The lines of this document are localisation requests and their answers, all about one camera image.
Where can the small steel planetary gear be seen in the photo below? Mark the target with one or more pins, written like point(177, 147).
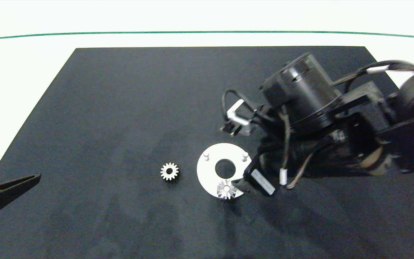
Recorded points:
point(174, 172)
point(229, 193)

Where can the round white carrier plate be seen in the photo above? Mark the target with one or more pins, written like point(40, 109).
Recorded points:
point(207, 172)

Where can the dark table mat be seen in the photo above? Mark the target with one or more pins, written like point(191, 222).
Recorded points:
point(120, 108)

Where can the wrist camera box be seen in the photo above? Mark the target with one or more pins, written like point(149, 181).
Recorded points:
point(237, 120)

